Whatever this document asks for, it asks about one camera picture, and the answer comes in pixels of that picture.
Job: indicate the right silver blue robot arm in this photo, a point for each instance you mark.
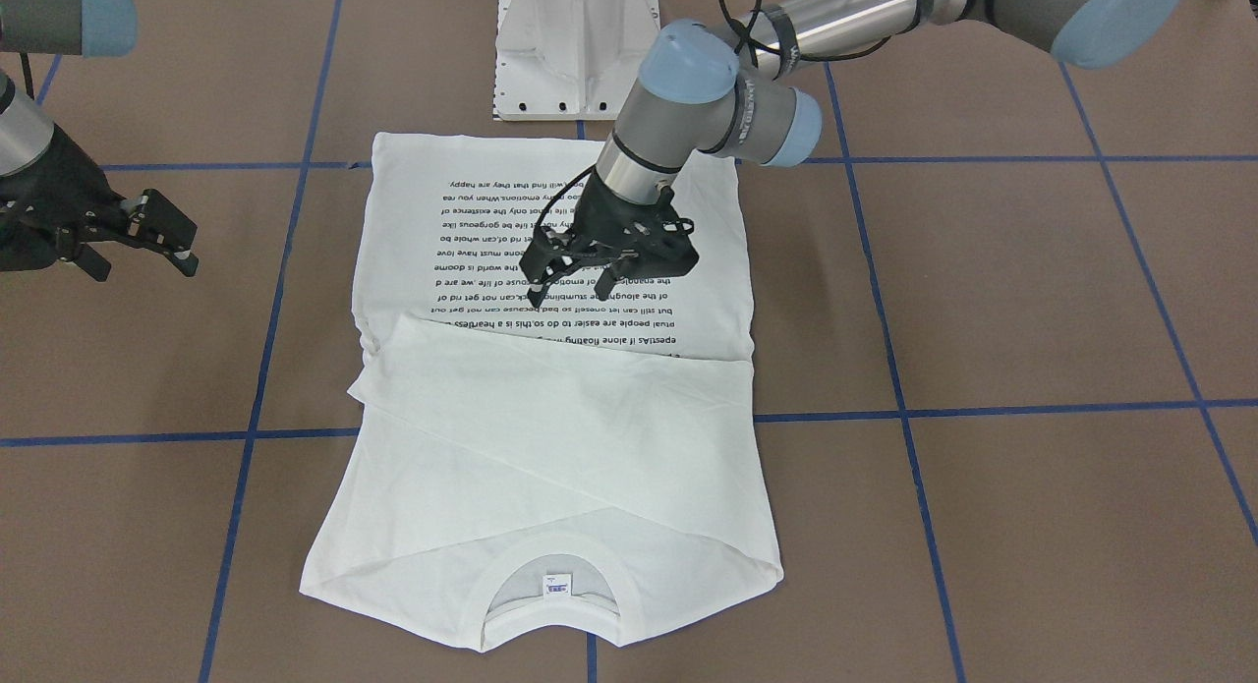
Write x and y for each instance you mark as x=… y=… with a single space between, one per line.
x=89 y=28

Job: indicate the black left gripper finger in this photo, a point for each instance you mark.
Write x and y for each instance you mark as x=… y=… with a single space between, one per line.
x=610 y=277
x=544 y=275

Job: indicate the white printed long-sleeve shirt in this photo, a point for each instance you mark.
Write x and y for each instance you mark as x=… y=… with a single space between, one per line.
x=588 y=464

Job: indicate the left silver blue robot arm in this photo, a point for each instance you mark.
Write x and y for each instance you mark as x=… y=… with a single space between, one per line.
x=719 y=91

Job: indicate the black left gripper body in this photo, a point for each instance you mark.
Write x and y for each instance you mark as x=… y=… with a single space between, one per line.
x=597 y=214

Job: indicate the white camera stand column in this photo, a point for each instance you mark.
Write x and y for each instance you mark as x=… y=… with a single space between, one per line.
x=569 y=59

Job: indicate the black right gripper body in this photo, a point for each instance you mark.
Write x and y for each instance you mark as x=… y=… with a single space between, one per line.
x=61 y=187

